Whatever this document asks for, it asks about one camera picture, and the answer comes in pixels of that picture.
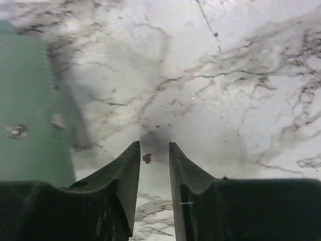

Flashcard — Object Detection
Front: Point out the green card holder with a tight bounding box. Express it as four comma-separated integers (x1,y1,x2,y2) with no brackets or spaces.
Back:
1,21,88,187

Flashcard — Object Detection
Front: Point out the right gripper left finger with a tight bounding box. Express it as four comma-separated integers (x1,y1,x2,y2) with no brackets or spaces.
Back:
1,141,140,240

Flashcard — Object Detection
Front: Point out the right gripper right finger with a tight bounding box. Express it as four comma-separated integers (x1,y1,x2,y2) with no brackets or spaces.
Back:
169,142,320,240

